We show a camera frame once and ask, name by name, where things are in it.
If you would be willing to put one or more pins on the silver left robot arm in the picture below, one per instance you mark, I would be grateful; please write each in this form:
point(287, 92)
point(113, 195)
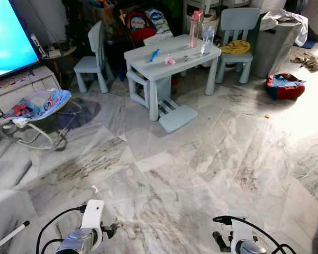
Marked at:
point(76, 242)

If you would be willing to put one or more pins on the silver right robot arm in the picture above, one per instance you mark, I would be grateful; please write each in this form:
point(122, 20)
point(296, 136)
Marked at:
point(251, 247)

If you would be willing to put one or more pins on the white rod black tip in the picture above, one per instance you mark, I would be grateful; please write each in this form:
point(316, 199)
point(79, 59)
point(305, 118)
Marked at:
point(10, 234)

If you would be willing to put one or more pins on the light blue kids step stool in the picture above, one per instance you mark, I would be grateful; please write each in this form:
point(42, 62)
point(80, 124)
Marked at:
point(179, 119)

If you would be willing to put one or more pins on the blue patterned baby bouncer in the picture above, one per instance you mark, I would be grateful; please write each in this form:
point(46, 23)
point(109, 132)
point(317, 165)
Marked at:
point(39, 105)

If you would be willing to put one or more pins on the white television cabinet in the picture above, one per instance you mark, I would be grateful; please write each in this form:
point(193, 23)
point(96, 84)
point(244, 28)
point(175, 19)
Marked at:
point(21, 87)

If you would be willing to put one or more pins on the light blue kids chair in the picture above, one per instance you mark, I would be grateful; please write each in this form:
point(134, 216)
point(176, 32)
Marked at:
point(95, 61)
point(239, 21)

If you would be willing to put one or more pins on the light blue kids table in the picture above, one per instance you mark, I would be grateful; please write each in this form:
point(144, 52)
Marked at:
point(169, 69)

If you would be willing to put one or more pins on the small pink toy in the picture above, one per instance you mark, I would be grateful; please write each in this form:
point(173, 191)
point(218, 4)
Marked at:
point(170, 60)

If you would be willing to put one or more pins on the small blue toy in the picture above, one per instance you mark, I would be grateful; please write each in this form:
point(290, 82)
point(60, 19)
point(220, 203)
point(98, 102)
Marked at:
point(154, 55)

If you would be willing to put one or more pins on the dark round side table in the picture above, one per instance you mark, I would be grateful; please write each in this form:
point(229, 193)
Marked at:
point(61, 52)

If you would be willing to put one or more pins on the yellow cloth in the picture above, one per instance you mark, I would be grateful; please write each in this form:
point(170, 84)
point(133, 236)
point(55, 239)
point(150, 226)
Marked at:
point(236, 47)

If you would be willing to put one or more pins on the grey ribbed bin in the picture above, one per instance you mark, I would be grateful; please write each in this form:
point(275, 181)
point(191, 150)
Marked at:
point(272, 53)

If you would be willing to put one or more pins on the clear plastic bottle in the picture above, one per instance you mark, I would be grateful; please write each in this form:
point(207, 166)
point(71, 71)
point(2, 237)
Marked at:
point(207, 42)

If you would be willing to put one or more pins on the brown crumpled cloth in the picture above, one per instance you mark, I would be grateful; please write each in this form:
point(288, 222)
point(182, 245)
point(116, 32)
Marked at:
point(309, 61)

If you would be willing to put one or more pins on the red kids backpack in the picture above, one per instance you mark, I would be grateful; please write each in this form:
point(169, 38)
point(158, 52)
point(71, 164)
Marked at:
point(143, 26)

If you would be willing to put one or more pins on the pink water bottle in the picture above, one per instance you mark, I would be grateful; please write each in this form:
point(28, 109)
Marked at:
point(194, 32)

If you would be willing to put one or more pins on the flat screen television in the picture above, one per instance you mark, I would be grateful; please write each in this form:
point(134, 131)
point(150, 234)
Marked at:
point(8, 39)

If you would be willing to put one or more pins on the white cloth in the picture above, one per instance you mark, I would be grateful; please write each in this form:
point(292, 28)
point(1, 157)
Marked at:
point(285, 18)

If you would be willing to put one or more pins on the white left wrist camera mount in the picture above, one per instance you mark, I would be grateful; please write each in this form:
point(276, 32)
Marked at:
point(92, 214)

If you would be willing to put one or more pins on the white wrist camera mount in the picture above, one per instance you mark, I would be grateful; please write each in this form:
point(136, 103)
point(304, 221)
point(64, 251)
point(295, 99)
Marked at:
point(241, 230)
point(92, 214)

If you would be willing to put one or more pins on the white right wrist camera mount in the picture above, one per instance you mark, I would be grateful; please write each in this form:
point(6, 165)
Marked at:
point(241, 230)

